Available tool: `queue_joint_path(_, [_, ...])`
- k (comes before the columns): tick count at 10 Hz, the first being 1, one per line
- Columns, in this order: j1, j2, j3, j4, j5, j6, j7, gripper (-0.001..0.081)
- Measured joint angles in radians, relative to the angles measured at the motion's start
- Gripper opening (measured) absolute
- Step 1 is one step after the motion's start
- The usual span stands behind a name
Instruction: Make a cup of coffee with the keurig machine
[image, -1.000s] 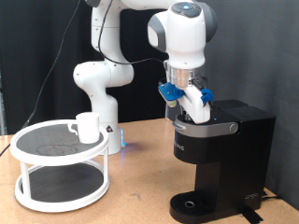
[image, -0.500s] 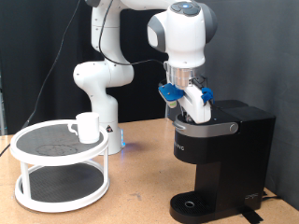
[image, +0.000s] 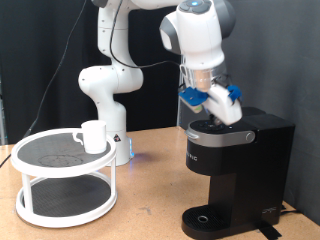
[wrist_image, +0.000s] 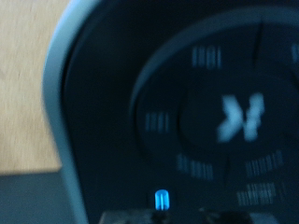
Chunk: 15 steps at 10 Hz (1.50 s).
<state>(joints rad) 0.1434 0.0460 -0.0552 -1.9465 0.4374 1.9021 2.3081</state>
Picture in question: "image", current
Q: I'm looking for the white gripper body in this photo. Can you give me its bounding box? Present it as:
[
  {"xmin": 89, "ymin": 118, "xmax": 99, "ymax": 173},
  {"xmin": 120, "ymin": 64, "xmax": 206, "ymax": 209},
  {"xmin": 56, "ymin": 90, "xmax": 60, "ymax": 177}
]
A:
[{"xmin": 202, "ymin": 83, "xmax": 244, "ymax": 127}]

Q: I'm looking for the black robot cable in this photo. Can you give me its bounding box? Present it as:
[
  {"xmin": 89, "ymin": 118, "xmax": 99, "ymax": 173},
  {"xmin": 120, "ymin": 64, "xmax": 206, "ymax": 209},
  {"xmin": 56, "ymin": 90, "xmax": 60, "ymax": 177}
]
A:
[{"xmin": 0, "ymin": 0, "xmax": 183, "ymax": 168}]

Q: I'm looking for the grey metal pole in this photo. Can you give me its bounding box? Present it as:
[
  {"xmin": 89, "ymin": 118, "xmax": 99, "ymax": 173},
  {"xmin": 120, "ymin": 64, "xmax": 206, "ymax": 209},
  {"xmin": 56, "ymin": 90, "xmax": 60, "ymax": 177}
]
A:
[{"xmin": 175, "ymin": 49, "xmax": 189, "ymax": 128}]

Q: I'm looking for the white two-tier turntable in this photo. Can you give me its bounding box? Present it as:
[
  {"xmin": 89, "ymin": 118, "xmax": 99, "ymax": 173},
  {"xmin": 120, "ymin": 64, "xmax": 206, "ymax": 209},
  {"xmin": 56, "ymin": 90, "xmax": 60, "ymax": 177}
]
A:
[{"xmin": 9, "ymin": 127, "xmax": 119, "ymax": 230}]

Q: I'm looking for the grey metal post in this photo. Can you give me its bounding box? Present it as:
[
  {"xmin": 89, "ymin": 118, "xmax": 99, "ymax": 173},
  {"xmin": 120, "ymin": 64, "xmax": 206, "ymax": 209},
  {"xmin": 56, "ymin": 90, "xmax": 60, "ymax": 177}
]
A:
[{"xmin": 0, "ymin": 75, "xmax": 7, "ymax": 146}]

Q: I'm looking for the black machine power cord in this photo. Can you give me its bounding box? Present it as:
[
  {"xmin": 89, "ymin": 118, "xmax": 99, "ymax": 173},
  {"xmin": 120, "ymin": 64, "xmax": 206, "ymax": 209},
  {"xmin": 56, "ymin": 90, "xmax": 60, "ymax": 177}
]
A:
[{"xmin": 279, "ymin": 203, "xmax": 303, "ymax": 216}]

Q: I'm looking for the blue cable clip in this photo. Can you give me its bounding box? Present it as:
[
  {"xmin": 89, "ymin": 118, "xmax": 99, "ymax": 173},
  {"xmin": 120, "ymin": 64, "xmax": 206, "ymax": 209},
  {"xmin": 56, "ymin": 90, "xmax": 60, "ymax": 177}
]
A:
[{"xmin": 226, "ymin": 84, "xmax": 243, "ymax": 103}]

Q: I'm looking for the grey partition panel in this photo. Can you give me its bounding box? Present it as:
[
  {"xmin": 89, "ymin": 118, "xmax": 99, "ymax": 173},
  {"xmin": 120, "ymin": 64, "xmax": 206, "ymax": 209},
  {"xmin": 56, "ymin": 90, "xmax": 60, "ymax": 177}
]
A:
[{"xmin": 180, "ymin": 0, "xmax": 320, "ymax": 226}]

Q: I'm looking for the white mug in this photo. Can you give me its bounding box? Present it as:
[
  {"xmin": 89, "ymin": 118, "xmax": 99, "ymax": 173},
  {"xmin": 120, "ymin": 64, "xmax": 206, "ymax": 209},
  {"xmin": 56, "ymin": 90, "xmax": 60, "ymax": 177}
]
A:
[{"xmin": 72, "ymin": 119, "xmax": 108, "ymax": 155}]

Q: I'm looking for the wrist camera on blue mount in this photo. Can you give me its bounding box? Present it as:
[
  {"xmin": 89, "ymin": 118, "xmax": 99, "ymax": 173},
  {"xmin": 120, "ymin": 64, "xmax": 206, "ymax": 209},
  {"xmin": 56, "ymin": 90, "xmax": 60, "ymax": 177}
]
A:
[{"xmin": 178, "ymin": 86, "xmax": 210, "ymax": 115}]

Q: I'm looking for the black curtain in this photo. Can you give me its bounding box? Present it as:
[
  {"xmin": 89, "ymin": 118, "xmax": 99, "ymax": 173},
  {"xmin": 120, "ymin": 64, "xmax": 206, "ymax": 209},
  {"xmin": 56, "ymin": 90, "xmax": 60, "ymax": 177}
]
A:
[{"xmin": 0, "ymin": 0, "xmax": 185, "ymax": 145}]

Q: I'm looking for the black Keurig coffee machine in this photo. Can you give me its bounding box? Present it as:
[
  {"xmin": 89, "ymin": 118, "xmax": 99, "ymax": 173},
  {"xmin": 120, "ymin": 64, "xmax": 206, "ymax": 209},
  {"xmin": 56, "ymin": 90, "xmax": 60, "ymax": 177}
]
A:
[{"xmin": 181, "ymin": 106, "xmax": 296, "ymax": 240}]

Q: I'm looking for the black tape strip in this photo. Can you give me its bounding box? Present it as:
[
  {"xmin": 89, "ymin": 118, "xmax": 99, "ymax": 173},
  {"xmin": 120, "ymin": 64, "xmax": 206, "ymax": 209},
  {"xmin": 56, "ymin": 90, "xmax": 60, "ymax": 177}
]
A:
[{"xmin": 255, "ymin": 220, "xmax": 283, "ymax": 240}]

